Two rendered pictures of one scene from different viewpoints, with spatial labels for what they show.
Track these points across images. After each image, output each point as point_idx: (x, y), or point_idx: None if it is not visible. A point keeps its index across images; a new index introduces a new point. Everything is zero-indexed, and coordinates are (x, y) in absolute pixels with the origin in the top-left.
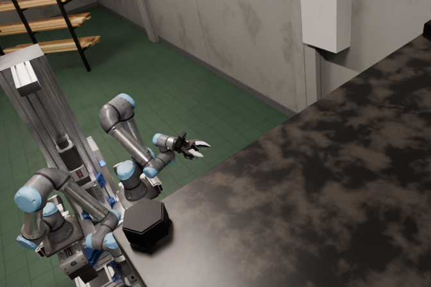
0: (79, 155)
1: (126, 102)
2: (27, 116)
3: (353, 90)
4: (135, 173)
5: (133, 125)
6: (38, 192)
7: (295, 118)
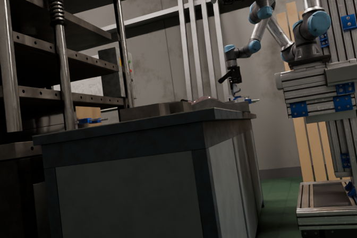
0: (321, 5)
1: None
2: None
3: None
4: (294, 31)
5: None
6: (252, 5)
7: None
